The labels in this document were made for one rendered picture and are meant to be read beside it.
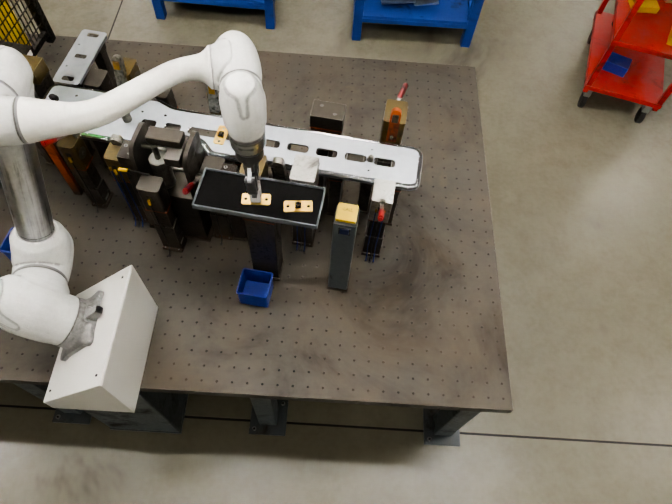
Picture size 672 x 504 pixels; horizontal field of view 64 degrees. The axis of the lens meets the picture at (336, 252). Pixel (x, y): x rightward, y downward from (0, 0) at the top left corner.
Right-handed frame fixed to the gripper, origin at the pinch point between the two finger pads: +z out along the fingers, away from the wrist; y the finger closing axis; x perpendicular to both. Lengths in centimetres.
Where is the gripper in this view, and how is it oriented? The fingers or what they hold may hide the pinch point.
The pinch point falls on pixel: (255, 191)
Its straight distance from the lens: 155.9
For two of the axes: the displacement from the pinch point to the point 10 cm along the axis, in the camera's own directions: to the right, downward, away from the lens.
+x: 10.0, 0.3, 0.4
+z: -0.5, 4.8, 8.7
